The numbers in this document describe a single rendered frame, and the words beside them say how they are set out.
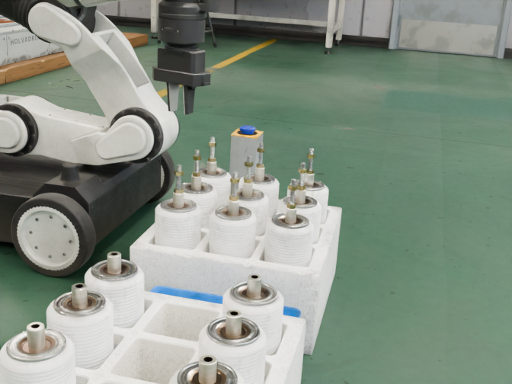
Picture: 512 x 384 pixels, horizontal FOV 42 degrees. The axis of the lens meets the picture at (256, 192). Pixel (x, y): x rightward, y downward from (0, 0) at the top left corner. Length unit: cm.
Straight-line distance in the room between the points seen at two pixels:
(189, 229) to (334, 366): 40
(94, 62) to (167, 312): 75
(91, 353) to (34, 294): 60
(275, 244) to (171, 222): 22
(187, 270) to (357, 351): 39
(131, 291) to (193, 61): 45
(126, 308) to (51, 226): 57
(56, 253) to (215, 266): 47
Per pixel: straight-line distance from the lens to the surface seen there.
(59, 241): 165
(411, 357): 143
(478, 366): 146
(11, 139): 185
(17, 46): 422
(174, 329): 120
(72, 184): 166
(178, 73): 130
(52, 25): 173
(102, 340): 103
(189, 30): 128
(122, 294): 110
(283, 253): 133
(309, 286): 131
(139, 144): 167
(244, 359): 93
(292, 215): 133
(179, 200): 139
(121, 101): 172
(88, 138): 174
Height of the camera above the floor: 75
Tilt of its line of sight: 20 degrees down
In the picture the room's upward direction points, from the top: 3 degrees clockwise
